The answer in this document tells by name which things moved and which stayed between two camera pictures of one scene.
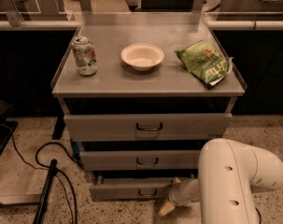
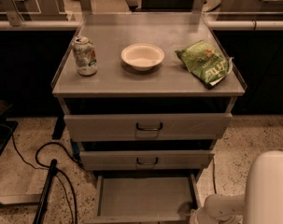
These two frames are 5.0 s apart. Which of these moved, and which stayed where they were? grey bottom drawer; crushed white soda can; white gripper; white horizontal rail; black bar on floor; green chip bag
Moved: grey bottom drawer; white gripper
Stayed: crushed white soda can; white horizontal rail; black bar on floor; green chip bag
